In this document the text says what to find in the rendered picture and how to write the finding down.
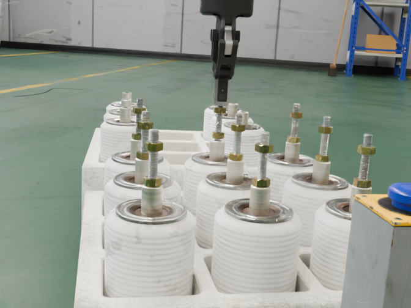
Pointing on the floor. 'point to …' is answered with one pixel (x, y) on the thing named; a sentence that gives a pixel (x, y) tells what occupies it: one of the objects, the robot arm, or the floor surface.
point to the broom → (337, 46)
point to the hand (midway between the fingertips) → (221, 91)
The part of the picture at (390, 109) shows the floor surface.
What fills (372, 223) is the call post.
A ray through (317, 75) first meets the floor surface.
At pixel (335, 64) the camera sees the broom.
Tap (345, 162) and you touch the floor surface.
